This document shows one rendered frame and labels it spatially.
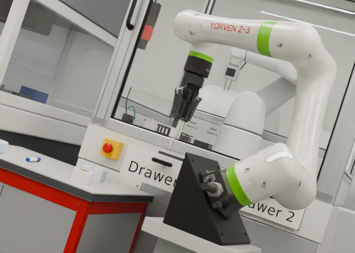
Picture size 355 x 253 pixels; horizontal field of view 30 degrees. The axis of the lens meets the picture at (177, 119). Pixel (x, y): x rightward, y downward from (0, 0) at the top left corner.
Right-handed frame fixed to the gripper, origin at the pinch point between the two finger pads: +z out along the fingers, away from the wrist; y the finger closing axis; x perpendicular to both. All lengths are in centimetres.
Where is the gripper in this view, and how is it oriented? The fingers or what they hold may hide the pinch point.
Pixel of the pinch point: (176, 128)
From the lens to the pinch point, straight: 236.5
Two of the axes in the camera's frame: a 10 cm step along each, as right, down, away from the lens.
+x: 7.0, 2.2, -6.8
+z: -3.2, 9.5, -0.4
